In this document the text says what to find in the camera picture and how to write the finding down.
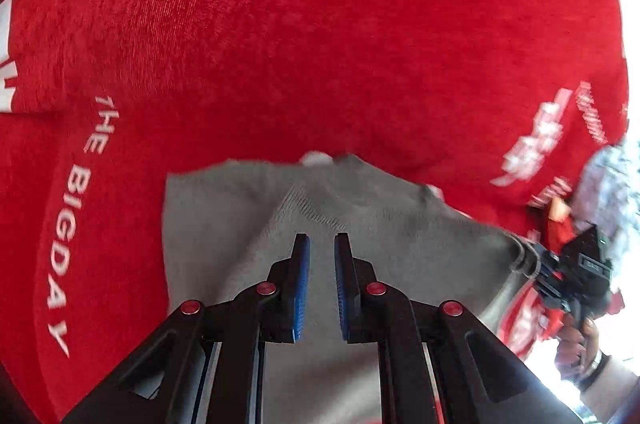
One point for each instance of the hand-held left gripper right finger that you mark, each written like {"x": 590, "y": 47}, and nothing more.
{"x": 342, "y": 294}

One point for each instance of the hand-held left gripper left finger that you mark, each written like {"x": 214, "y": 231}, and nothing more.
{"x": 301, "y": 294}

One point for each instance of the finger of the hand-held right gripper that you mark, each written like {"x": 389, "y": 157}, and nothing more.
{"x": 540, "y": 265}

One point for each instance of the grey knitted sweater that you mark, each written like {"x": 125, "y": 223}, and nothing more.
{"x": 225, "y": 229}

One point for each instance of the person's right forearm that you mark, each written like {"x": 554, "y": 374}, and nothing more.
{"x": 617, "y": 396}

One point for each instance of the person's right hand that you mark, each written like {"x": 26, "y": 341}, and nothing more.
{"x": 577, "y": 344}

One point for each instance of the grey white mottled cloth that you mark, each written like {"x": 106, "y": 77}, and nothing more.
{"x": 610, "y": 179}

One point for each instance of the black wristband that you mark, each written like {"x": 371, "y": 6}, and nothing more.
{"x": 595, "y": 371}

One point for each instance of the red printed blanket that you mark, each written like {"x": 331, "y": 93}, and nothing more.
{"x": 250, "y": 28}

